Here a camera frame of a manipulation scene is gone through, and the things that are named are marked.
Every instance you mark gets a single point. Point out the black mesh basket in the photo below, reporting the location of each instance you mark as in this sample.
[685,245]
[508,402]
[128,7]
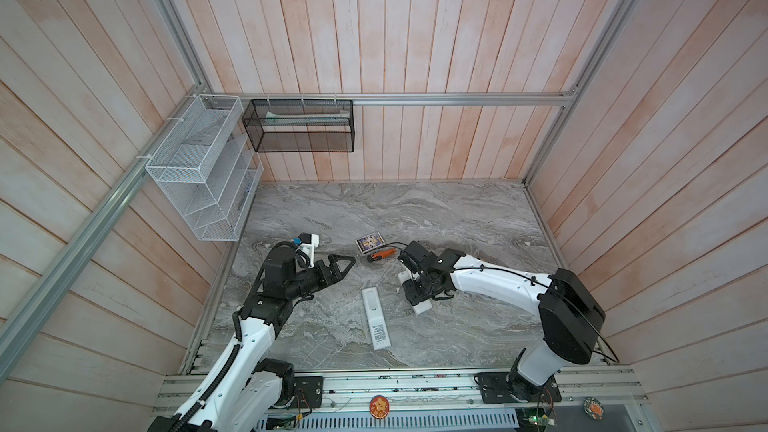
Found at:
[300,125]

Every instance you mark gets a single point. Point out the round patterned badge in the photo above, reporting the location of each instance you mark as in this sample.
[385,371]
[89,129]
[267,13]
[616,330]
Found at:
[593,408]

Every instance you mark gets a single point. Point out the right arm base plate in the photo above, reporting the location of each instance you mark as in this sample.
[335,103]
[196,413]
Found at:
[508,387]

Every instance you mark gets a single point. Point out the white remote control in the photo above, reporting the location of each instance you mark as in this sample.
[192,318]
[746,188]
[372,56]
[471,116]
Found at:
[420,303]

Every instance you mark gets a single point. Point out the orange black screwdriver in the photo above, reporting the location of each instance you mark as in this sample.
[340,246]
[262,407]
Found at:
[381,254]

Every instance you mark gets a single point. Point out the red round sticker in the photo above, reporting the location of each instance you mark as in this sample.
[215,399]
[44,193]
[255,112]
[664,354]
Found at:
[379,407]

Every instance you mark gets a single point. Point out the white remote with label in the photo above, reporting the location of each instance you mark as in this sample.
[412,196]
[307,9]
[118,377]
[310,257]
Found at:
[375,318]

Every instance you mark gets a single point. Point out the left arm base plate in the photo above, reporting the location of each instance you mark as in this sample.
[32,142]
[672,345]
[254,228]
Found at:
[305,392]

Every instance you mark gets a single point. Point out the white wire mesh shelf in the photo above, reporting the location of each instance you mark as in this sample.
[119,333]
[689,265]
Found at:
[204,167]

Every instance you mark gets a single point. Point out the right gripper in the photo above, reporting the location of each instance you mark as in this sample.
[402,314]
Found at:
[411,295]

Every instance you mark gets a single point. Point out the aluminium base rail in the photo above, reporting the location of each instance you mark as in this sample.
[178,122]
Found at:
[414,389]

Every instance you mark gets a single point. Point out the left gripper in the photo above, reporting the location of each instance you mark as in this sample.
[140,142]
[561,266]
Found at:
[335,274]

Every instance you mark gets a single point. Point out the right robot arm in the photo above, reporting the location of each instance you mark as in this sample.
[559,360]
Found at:
[570,316]

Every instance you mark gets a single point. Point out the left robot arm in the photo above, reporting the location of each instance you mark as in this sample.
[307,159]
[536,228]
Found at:
[243,384]

